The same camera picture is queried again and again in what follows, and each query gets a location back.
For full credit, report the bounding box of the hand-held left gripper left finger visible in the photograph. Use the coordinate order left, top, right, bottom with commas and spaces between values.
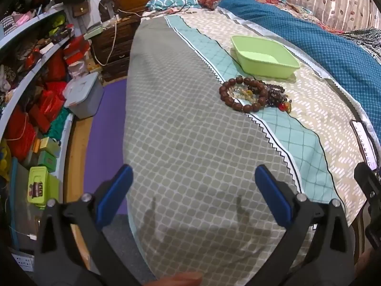
34, 164, 140, 286

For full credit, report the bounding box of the grey plastic storage box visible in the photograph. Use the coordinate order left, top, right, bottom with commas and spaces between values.
62, 71, 105, 119

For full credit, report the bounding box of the lime green tin box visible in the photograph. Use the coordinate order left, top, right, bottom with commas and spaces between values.
27, 166, 50, 206

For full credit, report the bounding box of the cluttered grey shelf unit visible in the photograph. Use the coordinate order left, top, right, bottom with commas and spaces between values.
0, 3, 78, 245

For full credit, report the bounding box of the person's left hand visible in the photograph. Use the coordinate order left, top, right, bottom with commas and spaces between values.
156, 272, 203, 286

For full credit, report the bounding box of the white power strip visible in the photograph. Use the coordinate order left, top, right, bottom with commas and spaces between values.
12, 253, 34, 272

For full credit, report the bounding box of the white charging cable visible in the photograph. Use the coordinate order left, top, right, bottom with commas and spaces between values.
94, 13, 140, 66

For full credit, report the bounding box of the teal patterned pillow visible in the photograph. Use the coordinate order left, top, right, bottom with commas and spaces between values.
146, 0, 203, 11

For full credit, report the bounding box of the black white patterned cloth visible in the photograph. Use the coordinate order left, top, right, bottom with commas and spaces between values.
339, 27, 381, 63

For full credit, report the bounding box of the blue checked quilt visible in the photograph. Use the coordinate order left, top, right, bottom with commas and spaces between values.
217, 0, 381, 146

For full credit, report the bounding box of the purple floor mat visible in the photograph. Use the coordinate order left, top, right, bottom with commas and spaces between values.
83, 79, 131, 215

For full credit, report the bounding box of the dark wooden nightstand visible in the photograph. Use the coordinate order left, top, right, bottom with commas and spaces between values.
91, 18, 142, 82

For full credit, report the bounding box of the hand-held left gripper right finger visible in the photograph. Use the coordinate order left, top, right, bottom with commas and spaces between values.
254, 164, 355, 286

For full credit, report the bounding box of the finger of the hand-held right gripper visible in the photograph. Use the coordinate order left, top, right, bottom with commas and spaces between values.
354, 162, 381, 199

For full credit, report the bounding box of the black smartphone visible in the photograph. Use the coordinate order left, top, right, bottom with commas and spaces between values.
350, 119, 379, 172

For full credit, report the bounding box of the small brown handbag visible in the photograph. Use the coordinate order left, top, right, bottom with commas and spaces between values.
71, 0, 90, 17

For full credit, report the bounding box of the brown wooden bead bracelet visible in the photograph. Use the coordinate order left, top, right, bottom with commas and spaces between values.
219, 77, 268, 113

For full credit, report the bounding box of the dark purple bead bracelet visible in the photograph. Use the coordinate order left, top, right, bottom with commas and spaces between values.
262, 83, 291, 108

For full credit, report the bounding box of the pale green cardboard box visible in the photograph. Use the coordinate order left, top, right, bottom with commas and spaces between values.
40, 137, 61, 158

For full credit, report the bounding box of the green plastic basin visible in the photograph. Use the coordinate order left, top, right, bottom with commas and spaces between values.
231, 35, 301, 79

